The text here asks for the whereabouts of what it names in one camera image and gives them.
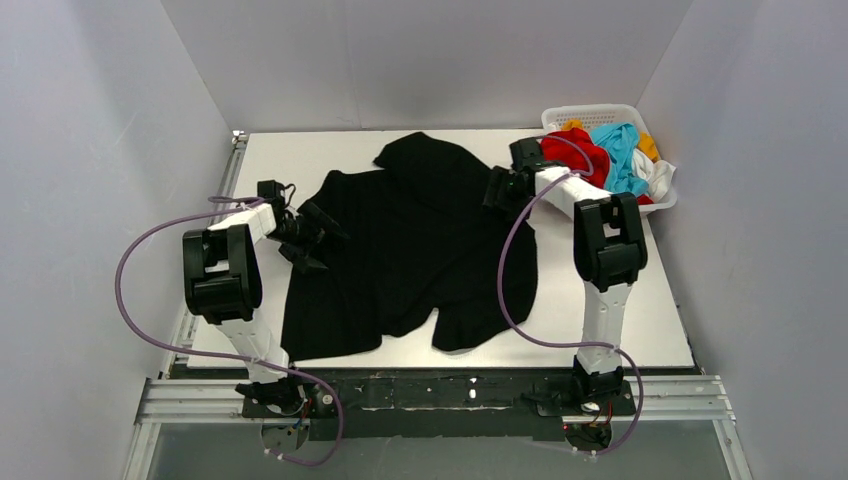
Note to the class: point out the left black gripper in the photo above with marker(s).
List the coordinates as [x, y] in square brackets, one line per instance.
[308, 234]

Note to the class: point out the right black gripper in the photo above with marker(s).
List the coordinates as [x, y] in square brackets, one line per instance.
[497, 187]

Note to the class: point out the black t shirt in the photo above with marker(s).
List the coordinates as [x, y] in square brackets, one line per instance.
[421, 244]

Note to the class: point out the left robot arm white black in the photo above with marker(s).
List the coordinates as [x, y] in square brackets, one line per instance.
[223, 285]

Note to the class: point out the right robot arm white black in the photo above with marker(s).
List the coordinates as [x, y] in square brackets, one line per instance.
[609, 251]

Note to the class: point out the red t shirt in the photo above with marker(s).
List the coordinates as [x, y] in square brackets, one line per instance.
[575, 149]

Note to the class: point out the white plastic laundry basket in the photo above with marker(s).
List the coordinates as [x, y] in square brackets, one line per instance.
[593, 115]

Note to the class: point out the light blue t shirt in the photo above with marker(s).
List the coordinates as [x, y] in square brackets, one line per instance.
[621, 179]

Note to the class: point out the orange yellow t shirt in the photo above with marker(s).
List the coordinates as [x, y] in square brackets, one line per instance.
[618, 139]

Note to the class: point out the white t shirt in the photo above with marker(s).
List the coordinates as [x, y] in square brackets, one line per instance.
[657, 174]

